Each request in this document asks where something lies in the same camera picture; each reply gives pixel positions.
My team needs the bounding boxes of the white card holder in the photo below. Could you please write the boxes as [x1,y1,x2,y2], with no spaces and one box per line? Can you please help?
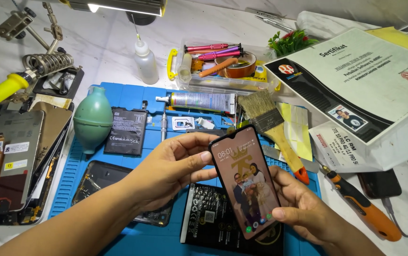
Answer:
[171,116,196,131]

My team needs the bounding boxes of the orange tool handle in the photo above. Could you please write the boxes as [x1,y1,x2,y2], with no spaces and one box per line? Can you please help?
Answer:
[198,57,239,78]

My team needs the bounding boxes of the blue yellow soldering iron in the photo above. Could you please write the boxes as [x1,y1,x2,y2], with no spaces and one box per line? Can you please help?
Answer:
[0,69,40,116]

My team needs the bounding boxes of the clear box with yellow latches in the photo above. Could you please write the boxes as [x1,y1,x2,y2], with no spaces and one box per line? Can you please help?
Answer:
[167,38,281,95]

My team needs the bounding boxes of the person's left hand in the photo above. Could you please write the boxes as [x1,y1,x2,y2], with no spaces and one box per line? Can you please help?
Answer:
[129,132,220,215]

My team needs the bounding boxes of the coil soldering iron stand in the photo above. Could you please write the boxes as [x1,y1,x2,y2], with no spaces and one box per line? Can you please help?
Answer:
[22,51,84,107]

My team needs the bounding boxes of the black phone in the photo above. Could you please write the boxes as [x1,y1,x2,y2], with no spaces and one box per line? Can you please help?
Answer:
[357,169,403,199]

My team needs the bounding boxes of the bronze phone display panel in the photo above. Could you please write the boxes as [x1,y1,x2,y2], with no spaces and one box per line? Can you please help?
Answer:
[30,101,74,172]

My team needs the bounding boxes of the person's right hand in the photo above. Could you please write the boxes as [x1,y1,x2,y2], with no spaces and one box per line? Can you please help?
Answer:
[268,165,340,247]

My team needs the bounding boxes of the yellow handled paint brush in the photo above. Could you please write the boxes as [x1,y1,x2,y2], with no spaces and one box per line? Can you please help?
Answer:
[237,89,310,186]

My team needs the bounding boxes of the phone frame with circuit board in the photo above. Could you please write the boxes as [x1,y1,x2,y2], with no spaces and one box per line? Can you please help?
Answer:
[0,142,70,227]

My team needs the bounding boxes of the black battery packaging box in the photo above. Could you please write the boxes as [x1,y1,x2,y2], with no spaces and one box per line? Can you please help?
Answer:
[180,183,285,256]

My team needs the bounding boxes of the grey flat pry tool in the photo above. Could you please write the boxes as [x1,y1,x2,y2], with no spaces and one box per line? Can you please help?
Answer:
[262,144,319,174]

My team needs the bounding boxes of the metal helping hand clamp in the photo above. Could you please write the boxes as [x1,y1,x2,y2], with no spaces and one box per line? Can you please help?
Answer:
[0,2,67,55]

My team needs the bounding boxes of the small green artificial plant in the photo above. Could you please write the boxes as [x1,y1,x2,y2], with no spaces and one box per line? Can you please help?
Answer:
[267,29,319,58]

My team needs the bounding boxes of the glue tube with white cap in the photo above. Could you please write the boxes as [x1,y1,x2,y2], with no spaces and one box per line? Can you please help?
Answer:
[155,92,238,115]

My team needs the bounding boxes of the small white plastic part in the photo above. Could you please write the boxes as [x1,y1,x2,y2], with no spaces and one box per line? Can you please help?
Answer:
[195,117,215,130]

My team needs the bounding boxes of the amber tape roll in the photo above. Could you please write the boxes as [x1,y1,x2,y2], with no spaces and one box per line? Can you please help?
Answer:
[215,52,257,79]

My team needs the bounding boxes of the desk lamp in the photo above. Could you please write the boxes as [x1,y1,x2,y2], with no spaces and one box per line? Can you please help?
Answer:
[60,0,168,26]

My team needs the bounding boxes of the pink purple screwdriver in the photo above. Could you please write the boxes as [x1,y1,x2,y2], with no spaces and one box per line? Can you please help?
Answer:
[197,48,247,61]

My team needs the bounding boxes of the black phone battery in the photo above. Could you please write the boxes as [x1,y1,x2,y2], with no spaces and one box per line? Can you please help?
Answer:
[103,107,148,157]

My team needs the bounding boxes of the phone display with orange flex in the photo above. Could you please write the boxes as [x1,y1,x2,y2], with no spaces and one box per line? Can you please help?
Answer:
[0,109,45,216]

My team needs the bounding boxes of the black phone back frame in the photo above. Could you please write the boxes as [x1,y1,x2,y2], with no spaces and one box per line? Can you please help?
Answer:
[71,160,175,228]

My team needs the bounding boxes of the yellow adhesive sheet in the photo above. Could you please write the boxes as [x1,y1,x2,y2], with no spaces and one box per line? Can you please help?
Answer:
[274,102,313,161]

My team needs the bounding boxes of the laminated certificate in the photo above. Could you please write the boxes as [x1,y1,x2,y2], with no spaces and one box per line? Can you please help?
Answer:
[263,27,408,146]

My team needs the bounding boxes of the clear needle dropper bottle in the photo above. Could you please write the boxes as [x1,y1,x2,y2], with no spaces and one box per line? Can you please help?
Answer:
[131,14,160,85]

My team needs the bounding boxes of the yellow folder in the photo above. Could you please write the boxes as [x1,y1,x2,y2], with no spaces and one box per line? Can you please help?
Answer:
[365,26,408,58]

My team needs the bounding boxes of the white labelled box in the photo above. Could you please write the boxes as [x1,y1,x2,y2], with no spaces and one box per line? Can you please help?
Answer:
[308,103,408,174]

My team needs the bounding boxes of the white plastic bag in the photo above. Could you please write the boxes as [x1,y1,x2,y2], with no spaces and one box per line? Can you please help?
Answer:
[296,10,382,40]

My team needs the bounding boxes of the black smartphone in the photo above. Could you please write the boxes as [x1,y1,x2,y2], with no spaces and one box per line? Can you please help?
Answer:
[208,124,282,240]

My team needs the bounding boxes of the blue silicone repair mat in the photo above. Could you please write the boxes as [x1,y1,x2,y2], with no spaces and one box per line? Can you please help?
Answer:
[48,82,327,256]

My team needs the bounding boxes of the silver tweezers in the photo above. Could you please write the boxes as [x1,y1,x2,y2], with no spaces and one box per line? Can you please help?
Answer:
[244,7,286,20]
[254,14,294,33]

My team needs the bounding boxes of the silver precision screwdriver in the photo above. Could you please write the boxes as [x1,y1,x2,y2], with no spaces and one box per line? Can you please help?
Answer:
[160,108,168,142]

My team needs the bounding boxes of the orange black rotary tool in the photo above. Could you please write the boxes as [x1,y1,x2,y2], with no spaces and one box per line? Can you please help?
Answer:
[314,158,403,242]

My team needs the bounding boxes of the green rubber air blower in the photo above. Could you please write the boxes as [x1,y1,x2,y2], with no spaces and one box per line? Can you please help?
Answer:
[73,85,114,155]

